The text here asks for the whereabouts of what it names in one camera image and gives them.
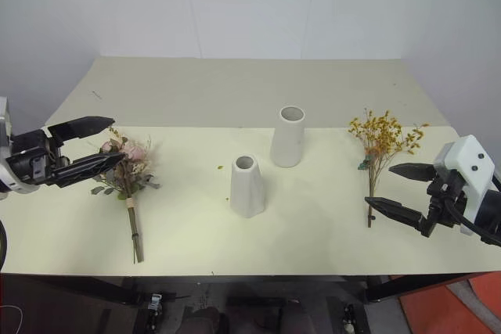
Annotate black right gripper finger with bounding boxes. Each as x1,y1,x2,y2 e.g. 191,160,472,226
364,196,427,230
387,163,437,184

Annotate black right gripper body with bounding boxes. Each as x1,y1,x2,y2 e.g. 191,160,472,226
417,171,470,239

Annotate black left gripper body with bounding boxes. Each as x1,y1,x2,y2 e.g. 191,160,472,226
6,128,72,187

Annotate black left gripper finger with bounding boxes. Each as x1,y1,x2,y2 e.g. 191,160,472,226
46,116,116,142
49,153,127,189

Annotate tall round white vase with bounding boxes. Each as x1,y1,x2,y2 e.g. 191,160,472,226
269,105,307,169

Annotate short faceted white vase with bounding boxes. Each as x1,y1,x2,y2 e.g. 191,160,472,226
229,154,269,219

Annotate pink dried flower bouquet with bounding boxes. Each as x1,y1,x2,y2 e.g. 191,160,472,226
90,126,163,264

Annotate yellow dried flower bunch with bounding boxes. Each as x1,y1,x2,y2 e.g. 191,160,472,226
348,108,431,229

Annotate orange floor mat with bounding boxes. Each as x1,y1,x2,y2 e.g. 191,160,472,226
398,271,501,334

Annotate pale yellow table mat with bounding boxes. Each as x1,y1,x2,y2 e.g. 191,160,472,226
0,125,501,277

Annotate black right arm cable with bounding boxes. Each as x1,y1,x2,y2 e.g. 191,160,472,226
445,192,501,250

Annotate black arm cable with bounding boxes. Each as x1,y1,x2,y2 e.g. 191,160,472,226
445,192,501,250
0,219,10,273

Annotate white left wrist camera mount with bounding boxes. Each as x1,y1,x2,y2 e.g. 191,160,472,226
0,95,39,196

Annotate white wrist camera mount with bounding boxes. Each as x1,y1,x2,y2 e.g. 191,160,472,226
0,95,39,196
431,135,497,237

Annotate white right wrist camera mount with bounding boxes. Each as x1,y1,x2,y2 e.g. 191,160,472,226
431,135,497,237

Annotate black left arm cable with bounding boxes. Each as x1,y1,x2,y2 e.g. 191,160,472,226
0,219,10,273

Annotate black table frame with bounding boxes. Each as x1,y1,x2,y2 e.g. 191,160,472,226
0,272,485,306

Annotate thin white wire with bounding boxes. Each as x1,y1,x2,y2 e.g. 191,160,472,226
0,303,23,334

